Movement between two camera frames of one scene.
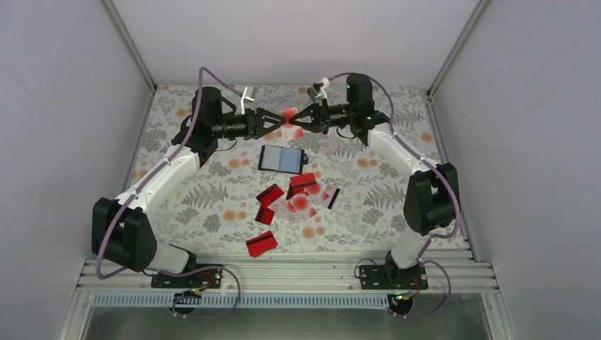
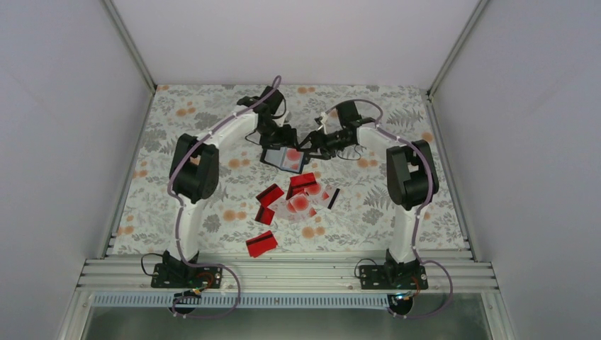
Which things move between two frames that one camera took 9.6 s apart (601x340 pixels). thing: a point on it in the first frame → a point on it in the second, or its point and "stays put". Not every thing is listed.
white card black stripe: [329, 195] stays put
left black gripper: [254, 125] → [285, 139]
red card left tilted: [270, 195] stays put
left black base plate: [208, 278] stays put
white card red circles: [290, 130] → [293, 160]
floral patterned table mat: [324, 194] stays put
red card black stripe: [261, 244] stays put
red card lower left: [264, 215] stays put
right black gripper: [324, 117] → [315, 136]
